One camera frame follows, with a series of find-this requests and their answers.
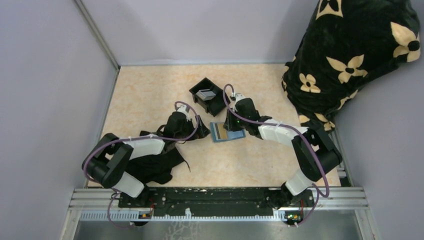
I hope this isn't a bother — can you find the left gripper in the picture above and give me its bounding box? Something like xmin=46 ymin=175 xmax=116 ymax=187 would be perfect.
xmin=174 ymin=114 xmax=210 ymax=141

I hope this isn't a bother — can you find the blue card holder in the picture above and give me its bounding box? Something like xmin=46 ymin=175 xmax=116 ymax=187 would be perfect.
xmin=209 ymin=122 xmax=246 ymax=143

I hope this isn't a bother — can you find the yellow credit card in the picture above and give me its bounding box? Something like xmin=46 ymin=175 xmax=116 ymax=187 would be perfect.
xmin=215 ymin=122 xmax=229 ymax=141

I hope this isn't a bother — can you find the black card tray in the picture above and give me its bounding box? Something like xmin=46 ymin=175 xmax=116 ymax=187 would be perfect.
xmin=189 ymin=77 xmax=230 ymax=117

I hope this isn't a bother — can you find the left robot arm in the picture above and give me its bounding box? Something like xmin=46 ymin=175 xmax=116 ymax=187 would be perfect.
xmin=81 ymin=111 xmax=211 ymax=207

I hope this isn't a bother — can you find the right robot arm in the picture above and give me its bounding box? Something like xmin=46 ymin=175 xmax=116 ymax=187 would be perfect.
xmin=224 ymin=94 xmax=343 ymax=206

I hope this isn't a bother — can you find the grey card stack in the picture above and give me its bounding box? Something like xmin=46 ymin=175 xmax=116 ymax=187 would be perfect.
xmin=195 ymin=89 xmax=216 ymax=101

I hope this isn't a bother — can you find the black cloth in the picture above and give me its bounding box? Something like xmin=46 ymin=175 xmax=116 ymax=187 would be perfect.
xmin=125 ymin=131 xmax=187 ymax=185

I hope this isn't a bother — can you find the black floral blanket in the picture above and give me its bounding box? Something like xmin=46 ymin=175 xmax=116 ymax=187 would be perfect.
xmin=281 ymin=0 xmax=421 ymax=133

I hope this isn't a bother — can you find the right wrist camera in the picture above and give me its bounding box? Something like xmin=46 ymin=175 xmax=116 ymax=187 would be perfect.
xmin=230 ymin=92 xmax=246 ymax=103

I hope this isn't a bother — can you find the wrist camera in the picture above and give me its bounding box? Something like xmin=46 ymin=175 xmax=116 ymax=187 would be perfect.
xmin=176 ymin=104 xmax=191 ymax=121
xmin=230 ymin=92 xmax=246 ymax=103

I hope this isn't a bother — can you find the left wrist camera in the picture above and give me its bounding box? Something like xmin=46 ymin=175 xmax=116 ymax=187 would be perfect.
xmin=176 ymin=104 xmax=191 ymax=121

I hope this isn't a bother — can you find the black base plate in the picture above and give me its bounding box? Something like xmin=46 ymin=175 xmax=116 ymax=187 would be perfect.
xmin=118 ymin=187 xmax=314 ymax=217

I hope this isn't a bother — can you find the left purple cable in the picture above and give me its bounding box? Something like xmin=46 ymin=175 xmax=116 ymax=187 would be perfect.
xmin=82 ymin=100 xmax=200 ymax=229

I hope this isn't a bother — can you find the purple cable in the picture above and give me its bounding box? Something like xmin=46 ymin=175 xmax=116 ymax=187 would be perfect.
xmin=222 ymin=83 xmax=330 ymax=228
xmin=82 ymin=100 xmax=200 ymax=229

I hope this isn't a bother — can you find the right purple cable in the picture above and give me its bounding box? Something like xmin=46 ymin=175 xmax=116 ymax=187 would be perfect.
xmin=222 ymin=83 xmax=330 ymax=228

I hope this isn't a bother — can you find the aluminium frame rail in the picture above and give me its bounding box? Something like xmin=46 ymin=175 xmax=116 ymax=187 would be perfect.
xmin=68 ymin=187 xmax=369 ymax=223

